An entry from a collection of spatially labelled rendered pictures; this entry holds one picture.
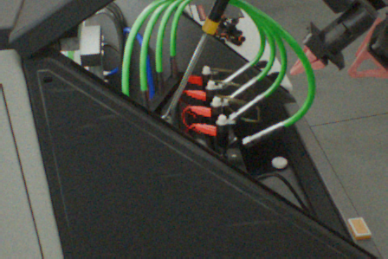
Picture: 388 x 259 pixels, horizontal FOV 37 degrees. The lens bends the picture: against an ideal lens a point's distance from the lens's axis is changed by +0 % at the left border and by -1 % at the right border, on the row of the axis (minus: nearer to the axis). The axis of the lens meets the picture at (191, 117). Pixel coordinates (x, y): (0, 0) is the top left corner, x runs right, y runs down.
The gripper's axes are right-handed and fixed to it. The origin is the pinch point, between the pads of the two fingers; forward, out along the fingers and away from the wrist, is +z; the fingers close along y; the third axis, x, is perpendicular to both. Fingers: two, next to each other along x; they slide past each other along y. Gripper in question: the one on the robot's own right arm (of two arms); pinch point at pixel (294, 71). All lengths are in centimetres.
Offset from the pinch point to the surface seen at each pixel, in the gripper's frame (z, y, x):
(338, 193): 10.7, -26.2, 6.9
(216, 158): 5.7, 11.0, 37.8
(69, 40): 7, 39, 37
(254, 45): 25, -8, -63
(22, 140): 19, 35, 47
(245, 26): 28, -5, -79
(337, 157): 66, -105, -143
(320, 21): 69, -103, -326
